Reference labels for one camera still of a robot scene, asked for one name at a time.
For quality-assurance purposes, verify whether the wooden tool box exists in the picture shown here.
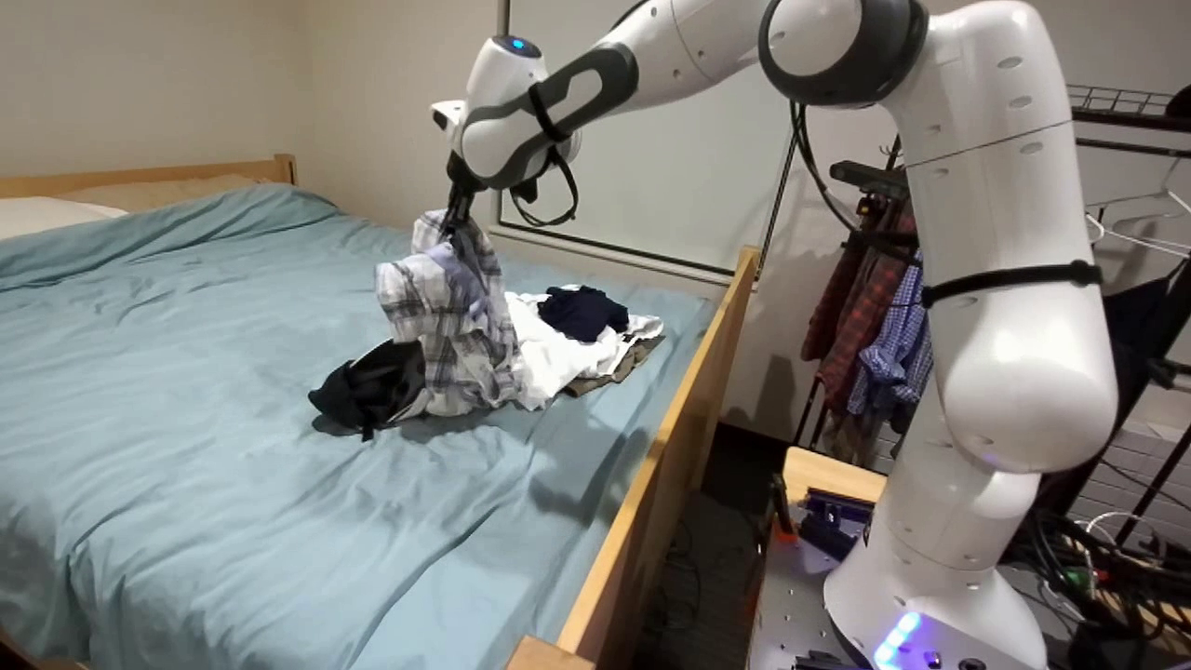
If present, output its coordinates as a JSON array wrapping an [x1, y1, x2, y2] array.
[[776, 443, 891, 513]]

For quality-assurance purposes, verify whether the checked plaid shirt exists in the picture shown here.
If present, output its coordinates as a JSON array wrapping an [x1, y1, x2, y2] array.
[[372, 203, 526, 424]]

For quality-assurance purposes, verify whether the small black garment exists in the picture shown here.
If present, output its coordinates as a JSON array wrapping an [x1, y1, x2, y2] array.
[[304, 338, 427, 439]]

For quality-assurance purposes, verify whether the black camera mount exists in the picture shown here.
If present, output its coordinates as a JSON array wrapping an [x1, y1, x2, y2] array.
[[827, 157, 914, 208]]

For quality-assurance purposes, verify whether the wooden bed frame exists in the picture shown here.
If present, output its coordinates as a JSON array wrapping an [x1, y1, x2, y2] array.
[[0, 147, 763, 670]]

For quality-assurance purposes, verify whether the khaki garment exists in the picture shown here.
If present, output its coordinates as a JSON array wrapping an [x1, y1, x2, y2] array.
[[565, 325, 670, 400]]

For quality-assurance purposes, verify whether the red plaid hanging garment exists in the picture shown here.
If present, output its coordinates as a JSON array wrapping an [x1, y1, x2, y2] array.
[[795, 202, 914, 420]]

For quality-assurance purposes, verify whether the blue hanging garment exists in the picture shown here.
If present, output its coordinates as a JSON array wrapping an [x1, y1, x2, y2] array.
[[850, 258, 938, 424]]

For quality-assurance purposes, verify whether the white pillow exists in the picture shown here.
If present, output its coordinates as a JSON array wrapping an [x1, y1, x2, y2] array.
[[0, 194, 125, 243]]

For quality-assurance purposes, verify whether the black clothes rack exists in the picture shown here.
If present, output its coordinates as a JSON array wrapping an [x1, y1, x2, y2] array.
[[1065, 80, 1191, 550]]

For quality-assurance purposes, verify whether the floor cable bundle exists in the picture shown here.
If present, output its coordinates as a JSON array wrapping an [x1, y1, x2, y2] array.
[[1007, 486, 1191, 670]]

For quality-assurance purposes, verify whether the light blue bed blanket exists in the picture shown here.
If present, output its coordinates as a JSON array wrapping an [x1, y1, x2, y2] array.
[[0, 182, 722, 670]]

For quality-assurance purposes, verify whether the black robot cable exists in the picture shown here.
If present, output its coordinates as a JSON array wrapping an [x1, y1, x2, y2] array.
[[507, 80, 924, 254]]

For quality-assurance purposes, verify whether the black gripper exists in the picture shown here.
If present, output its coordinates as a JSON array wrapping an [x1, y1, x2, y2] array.
[[439, 153, 491, 238]]

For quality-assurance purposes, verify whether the dark navy garment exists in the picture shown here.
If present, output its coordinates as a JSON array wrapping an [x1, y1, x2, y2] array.
[[537, 281, 632, 346]]

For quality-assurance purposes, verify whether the white cloth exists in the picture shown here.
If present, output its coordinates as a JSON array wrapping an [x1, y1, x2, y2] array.
[[497, 287, 665, 414]]

